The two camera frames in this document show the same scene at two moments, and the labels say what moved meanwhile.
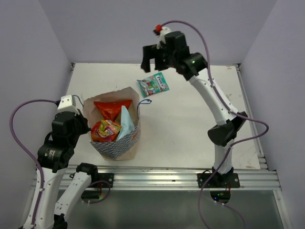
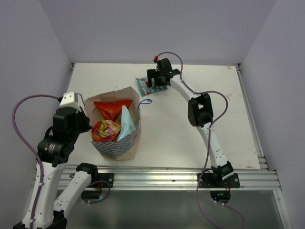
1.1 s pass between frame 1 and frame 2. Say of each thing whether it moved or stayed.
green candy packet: stayed
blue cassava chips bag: stayed
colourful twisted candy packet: stayed
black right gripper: moved
